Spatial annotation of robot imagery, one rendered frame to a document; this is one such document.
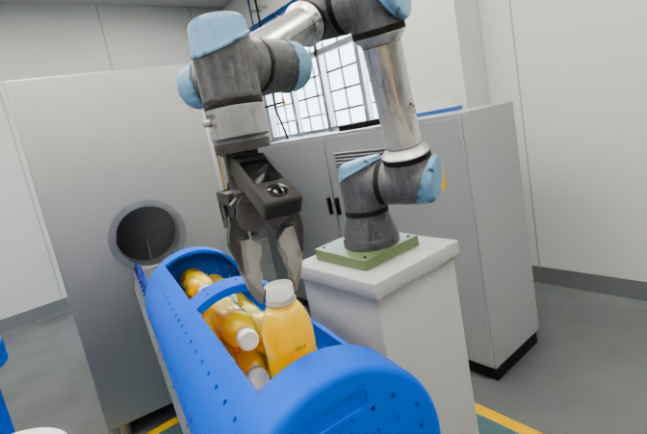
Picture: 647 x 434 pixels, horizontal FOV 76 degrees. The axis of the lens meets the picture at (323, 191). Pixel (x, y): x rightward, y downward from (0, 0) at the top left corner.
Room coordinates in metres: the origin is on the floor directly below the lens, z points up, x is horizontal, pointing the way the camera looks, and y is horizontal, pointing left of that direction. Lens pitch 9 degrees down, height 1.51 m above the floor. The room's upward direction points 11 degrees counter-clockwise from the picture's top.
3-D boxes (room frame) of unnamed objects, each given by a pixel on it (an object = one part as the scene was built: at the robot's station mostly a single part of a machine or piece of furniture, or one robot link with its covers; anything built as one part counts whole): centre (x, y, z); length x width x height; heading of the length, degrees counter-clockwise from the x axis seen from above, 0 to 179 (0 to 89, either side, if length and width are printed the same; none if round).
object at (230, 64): (0.55, 0.09, 1.61); 0.09 x 0.08 x 0.11; 146
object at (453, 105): (2.36, -0.71, 1.48); 0.24 x 0.12 x 0.08; 45
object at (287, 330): (0.53, 0.08, 1.21); 0.07 x 0.07 x 0.19
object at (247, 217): (0.55, 0.10, 1.45); 0.09 x 0.08 x 0.12; 27
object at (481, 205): (3.02, -0.26, 0.72); 2.15 x 0.54 x 1.45; 37
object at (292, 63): (0.64, 0.05, 1.61); 0.11 x 0.11 x 0.08; 56
